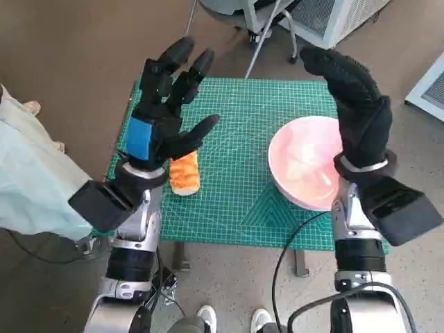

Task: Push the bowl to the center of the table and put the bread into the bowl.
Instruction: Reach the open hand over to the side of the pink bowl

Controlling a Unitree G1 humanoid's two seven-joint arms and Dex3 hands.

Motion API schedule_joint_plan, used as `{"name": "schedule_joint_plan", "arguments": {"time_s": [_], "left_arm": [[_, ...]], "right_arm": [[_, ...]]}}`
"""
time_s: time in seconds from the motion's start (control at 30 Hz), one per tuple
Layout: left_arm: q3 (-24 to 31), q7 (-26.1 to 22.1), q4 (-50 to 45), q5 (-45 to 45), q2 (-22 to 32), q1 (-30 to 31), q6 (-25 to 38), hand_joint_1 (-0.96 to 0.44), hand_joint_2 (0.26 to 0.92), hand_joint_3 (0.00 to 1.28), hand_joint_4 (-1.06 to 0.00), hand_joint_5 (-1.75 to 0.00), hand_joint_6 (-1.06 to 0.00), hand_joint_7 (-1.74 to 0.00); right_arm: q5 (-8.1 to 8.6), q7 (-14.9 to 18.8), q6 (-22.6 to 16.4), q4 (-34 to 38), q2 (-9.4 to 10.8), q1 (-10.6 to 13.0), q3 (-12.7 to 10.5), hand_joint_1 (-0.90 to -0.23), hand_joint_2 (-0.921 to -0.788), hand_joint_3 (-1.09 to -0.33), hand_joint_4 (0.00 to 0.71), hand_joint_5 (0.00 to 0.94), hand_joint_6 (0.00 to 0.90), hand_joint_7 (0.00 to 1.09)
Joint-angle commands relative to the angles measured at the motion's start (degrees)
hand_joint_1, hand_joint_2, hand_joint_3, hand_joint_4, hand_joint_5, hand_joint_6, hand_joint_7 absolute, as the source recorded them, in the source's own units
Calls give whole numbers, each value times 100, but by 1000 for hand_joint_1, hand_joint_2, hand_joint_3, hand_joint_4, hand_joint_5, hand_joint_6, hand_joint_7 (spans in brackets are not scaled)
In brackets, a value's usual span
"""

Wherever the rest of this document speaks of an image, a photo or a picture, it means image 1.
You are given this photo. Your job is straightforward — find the white pole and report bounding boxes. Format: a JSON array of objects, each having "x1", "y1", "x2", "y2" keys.
[{"x1": 244, "y1": 0, "x2": 284, "y2": 80}]

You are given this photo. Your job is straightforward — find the black gloved right hand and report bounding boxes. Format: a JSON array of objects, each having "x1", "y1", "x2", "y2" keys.
[{"x1": 299, "y1": 46, "x2": 395, "y2": 168}]

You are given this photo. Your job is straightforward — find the pink bowl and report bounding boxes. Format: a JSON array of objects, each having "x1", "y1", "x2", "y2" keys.
[{"x1": 267, "y1": 117, "x2": 344, "y2": 212}]

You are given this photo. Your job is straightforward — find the long toy bread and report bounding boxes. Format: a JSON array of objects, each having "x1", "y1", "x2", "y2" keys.
[{"x1": 169, "y1": 152, "x2": 201, "y2": 197}]

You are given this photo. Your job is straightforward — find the black metal bar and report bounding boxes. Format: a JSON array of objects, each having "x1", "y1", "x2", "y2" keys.
[{"x1": 147, "y1": 268, "x2": 180, "y2": 309}]

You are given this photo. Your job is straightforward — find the grey office chair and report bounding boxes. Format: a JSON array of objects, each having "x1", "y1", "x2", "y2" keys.
[{"x1": 183, "y1": 0, "x2": 299, "y2": 65}]

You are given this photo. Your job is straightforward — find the bare left hand blue tape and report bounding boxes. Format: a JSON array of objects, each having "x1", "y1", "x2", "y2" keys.
[{"x1": 123, "y1": 35, "x2": 221, "y2": 173}]

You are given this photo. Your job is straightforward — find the person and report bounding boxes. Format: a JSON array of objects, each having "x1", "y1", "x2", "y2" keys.
[
  {"x1": 0, "y1": 83, "x2": 105, "y2": 264},
  {"x1": 169, "y1": 305, "x2": 278, "y2": 333}
]

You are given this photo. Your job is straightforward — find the thin black floor cable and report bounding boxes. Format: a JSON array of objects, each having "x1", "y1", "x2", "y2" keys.
[{"x1": 166, "y1": 294, "x2": 190, "y2": 317}]

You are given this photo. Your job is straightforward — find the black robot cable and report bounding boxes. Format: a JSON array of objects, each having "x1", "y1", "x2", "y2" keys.
[
  {"x1": 287, "y1": 281, "x2": 413, "y2": 333},
  {"x1": 272, "y1": 210, "x2": 336, "y2": 333}
]

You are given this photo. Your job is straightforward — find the white framed box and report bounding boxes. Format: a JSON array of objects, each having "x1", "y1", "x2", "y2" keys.
[{"x1": 404, "y1": 51, "x2": 444, "y2": 122}]

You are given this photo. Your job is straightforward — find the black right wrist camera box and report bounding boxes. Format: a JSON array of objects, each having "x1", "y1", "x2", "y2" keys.
[{"x1": 360, "y1": 176, "x2": 444, "y2": 247}]

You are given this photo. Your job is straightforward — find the white mesh cabinet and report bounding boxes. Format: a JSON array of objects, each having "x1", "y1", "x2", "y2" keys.
[{"x1": 277, "y1": 0, "x2": 403, "y2": 49}]

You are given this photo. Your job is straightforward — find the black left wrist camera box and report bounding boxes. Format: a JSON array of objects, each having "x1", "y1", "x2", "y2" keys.
[{"x1": 68, "y1": 180, "x2": 136, "y2": 232}]

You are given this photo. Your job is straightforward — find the metal table leg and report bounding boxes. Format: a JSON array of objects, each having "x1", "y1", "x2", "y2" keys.
[
  {"x1": 172, "y1": 241, "x2": 191, "y2": 271},
  {"x1": 294, "y1": 249, "x2": 309, "y2": 278}
]

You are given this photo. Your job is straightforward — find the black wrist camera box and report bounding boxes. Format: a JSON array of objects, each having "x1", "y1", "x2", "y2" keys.
[
  {"x1": 360, "y1": 176, "x2": 444, "y2": 247},
  {"x1": 68, "y1": 180, "x2": 136, "y2": 232}
]

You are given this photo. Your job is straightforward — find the green cutting mat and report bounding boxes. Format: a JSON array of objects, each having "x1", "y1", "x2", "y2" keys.
[{"x1": 105, "y1": 76, "x2": 391, "y2": 251}]

